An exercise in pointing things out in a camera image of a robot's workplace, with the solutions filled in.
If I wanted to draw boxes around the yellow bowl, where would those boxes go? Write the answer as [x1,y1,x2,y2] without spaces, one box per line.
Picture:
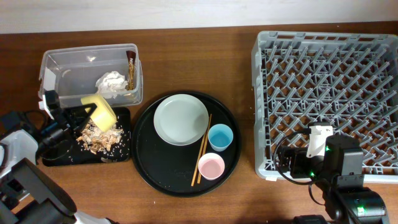
[80,94,117,132]

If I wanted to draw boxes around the food scraps and rice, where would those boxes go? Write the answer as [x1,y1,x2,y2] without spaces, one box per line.
[76,120,127,161]

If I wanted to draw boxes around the brown coffee sachet wrapper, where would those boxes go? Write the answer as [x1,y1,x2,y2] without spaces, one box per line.
[126,50,136,90]

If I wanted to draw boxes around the blue cup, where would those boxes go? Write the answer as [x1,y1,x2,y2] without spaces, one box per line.
[208,124,234,152]

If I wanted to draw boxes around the pink cup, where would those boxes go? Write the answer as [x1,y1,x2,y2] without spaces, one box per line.
[198,152,225,180]

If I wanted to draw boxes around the pale green plate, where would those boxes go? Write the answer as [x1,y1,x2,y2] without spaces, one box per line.
[153,94,209,146]

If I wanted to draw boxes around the round black serving tray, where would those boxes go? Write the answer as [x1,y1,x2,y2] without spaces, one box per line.
[131,91,242,197]

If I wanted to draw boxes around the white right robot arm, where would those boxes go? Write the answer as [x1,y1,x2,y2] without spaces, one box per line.
[274,134,390,223]

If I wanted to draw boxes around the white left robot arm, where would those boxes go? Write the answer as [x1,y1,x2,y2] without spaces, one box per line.
[1,103,113,223]

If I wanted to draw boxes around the black rectangular waste tray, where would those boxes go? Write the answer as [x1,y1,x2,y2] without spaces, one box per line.
[42,107,131,167]

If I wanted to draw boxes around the clear plastic waste bin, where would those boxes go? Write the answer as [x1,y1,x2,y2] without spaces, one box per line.
[38,44,144,108]

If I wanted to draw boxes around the grey dishwasher rack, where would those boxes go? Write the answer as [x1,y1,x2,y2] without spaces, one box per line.
[251,31,397,184]

